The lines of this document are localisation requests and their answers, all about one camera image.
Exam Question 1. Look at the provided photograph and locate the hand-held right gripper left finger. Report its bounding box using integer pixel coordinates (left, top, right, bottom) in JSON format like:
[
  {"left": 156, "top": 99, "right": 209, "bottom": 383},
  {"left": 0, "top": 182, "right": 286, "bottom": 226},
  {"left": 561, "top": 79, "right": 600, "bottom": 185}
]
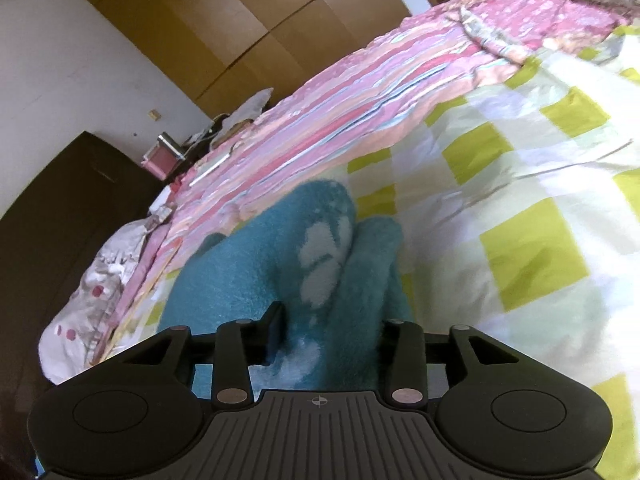
[{"left": 122, "top": 301, "right": 283, "bottom": 407}]

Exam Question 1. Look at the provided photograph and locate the dark wooden headboard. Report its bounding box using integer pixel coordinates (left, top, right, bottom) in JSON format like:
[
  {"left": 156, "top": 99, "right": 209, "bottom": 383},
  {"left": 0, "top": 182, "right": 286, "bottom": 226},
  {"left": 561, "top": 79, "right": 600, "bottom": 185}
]
[{"left": 0, "top": 131, "right": 167, "bottom": 398}]

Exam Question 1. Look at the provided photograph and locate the white plastic bag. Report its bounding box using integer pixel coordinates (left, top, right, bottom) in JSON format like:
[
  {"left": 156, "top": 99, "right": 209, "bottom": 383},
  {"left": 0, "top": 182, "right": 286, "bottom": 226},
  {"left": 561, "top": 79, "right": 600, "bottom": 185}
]
[{"left": 219, "top": 87, "right": 276, "bottom": 127}]

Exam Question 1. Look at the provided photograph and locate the teal fleece flower-print garment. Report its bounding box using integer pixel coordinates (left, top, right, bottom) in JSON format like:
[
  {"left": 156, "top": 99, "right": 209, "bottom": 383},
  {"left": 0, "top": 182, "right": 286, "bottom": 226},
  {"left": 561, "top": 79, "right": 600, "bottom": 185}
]
[{"left": 159, "top": 178, "right": 417, "bottom": 402}]

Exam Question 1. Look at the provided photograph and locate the pink box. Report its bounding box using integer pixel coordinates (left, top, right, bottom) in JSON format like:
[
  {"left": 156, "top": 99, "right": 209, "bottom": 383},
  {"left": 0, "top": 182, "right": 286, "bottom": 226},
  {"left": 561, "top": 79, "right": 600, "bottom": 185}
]
[{"left": 141, "top": 145, "right": 187, "bottom": 182}]

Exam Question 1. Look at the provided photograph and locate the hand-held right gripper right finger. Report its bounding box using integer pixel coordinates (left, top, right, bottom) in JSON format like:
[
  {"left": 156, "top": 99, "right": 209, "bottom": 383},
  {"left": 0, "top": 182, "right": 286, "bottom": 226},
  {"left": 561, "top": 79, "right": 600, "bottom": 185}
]
[{"left": 383, "top": 319, "right": 521, "bottom": 406}]

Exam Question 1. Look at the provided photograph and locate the white floral pillow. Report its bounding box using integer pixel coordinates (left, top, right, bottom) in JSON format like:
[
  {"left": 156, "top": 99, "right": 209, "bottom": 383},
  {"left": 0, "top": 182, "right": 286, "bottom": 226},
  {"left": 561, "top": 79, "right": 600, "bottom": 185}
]
[{"left": 39, "top": 217, "right": 175, "bottom": 387}]

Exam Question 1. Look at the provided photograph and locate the pink striped quilt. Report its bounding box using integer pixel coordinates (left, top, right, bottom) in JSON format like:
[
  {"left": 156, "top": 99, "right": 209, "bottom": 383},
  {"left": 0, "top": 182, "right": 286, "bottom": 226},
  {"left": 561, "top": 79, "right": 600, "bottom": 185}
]
[{"left": 85, "top": 7, "right": 528, "bottom": 363}]

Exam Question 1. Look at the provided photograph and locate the wooden wardrobe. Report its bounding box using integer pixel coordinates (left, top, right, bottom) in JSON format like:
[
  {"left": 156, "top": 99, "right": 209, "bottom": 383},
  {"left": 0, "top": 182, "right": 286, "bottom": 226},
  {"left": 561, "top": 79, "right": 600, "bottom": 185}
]
[{"left": 69, "top": 0, "right": 443, "bottom": 117}]

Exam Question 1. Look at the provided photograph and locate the pink floral bed cloth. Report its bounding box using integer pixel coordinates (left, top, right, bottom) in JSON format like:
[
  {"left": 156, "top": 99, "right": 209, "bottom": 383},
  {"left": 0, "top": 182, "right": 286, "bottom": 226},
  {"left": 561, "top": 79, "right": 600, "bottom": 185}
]
[{"left": 457, "top": 0, "right": 640, "bottom": 65}]

